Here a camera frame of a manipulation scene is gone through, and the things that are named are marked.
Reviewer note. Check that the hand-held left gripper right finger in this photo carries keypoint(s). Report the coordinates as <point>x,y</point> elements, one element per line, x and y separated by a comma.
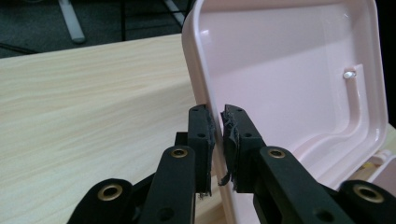
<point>243,140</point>

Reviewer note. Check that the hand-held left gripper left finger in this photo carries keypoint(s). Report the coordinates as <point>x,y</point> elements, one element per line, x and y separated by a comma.
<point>200,140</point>

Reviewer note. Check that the pink plastic storage box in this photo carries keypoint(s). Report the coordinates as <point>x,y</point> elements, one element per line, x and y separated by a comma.
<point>280,68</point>

